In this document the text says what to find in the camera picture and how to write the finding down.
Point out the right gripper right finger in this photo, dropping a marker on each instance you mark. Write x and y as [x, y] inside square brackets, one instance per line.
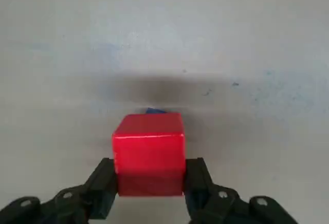
[221, 208]

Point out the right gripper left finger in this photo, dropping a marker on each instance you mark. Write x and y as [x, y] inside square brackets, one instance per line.
[64, 206]

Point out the red wooden cube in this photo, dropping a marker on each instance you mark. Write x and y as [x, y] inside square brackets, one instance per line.
[149, 154]

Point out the blue wooden cube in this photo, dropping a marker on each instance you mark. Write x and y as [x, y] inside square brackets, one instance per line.
[155, 111]

